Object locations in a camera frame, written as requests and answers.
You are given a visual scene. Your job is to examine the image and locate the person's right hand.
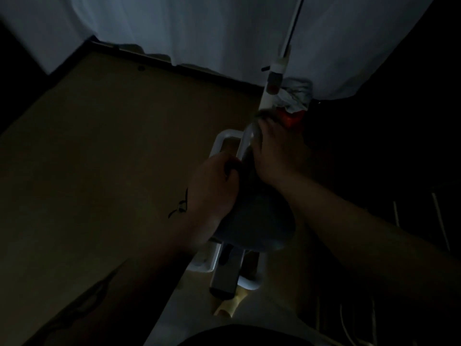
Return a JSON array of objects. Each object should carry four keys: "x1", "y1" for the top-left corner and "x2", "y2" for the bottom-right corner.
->
[{"x1": 250, "y1": 117, "x2": 312, "y2": 188}]

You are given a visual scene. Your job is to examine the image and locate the grey cleaning cloth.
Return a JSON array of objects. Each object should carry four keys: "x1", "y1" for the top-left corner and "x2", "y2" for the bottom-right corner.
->
[{"x1": 248, "y1": 108, "x2": 281, "y2": 148}]

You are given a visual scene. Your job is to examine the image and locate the person's left forearm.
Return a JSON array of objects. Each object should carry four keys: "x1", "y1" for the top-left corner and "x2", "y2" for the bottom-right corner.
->
[{"x1": 47, "y1": 216, "x2": 217, "y2": 346}]

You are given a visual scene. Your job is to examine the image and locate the grey bike saddle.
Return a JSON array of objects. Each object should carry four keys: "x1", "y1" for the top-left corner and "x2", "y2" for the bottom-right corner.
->
[{"x1": 210, "y1": 129, "x2": 297, "y2": 253}]

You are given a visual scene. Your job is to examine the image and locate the pale yellow slipper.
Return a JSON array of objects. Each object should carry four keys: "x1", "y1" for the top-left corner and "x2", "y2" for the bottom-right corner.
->
[{"x1": 214, "y1": 288, "x2": 249, "y2": 318}]

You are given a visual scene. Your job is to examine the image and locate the white exercise bike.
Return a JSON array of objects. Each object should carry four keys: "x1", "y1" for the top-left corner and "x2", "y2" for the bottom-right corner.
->
[{"x1": 189, "y1": 0, "x2": 307, "y2": 301}]

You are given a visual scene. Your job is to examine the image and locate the person's black shirt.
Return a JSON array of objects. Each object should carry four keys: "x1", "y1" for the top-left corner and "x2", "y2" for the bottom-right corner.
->
[{"x1": 178, "y1": 324, "x2": 325, "y2": 346}]

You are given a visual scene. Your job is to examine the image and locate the black floor cable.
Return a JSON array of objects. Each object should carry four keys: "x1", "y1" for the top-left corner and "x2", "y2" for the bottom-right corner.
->
[{"x1": 21, "y1": 262, "x2": 125, "y2": 346}]

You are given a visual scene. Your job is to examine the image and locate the person's white shorts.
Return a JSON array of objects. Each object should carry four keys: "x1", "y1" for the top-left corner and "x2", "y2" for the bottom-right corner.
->
[{"x1": 144, "y1": 270, "x2": 325, "y2": 346}]

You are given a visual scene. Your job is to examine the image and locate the white hanging sheet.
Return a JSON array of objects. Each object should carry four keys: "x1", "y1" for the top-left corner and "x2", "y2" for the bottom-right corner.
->
[{"x1": 0, "y1": 0, "x2": 438, "y2": 101}]

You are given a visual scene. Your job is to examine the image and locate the person's left hand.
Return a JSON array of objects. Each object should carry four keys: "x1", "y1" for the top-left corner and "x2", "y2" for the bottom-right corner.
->
[{"x1": 185, "y1": 153, "x2": 241, "y2": 231}]

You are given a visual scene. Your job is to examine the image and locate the person's right forearm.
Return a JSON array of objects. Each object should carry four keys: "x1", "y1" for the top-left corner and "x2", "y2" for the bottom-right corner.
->
[{"x1": 280, "y1": 173, "x2": 461, "y2": 314}]

